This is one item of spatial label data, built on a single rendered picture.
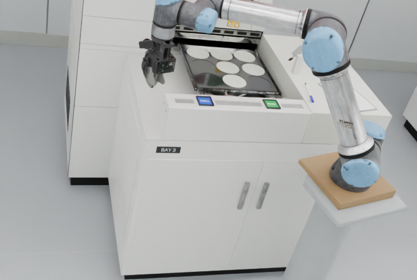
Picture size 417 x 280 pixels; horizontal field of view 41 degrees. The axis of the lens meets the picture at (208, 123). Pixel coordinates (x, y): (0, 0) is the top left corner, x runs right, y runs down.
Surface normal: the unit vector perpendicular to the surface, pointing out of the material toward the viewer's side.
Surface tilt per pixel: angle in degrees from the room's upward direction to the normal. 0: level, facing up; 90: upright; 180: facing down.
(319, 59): 84
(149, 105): 0
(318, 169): 3
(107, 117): 90
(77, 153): 90
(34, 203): 0
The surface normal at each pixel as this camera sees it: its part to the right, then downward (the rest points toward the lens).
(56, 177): 0.21, -0.80
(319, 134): 0.22, 0.59
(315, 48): -0.33, 0.38
